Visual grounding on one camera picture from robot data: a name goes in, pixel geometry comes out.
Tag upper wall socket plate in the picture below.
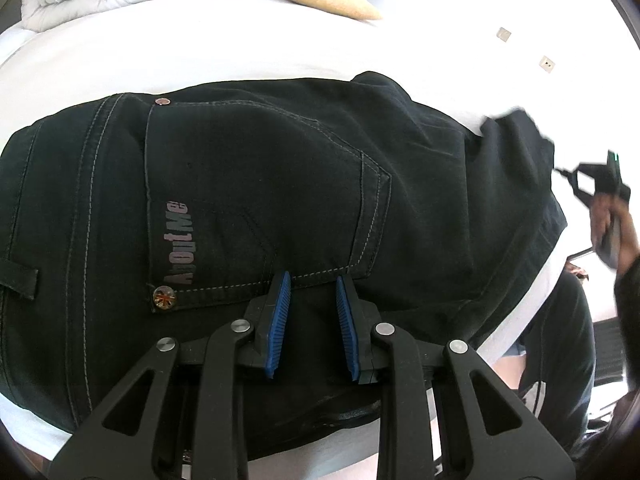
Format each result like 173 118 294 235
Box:
497 27 511 42

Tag black denim pants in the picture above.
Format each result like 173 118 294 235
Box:
1 73 566 458

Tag person's right forearm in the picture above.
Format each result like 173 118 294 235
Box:
614 258 640 390

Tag person's right hand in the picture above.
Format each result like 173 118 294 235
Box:
590 193 639 276

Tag lower wall socket plate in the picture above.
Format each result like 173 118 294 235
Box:
540 58 554 72

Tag wall socket plate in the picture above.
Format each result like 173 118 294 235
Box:
540 58 554 72
497 27 511 42

